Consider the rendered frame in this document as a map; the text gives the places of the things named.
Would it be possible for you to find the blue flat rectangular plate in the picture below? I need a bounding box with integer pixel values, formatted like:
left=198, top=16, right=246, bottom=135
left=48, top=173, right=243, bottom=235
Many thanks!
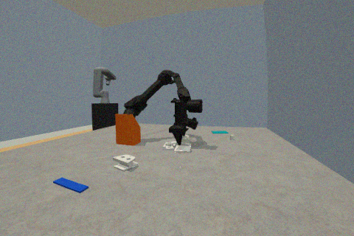
left=53, top=177, right=89, bottom=193

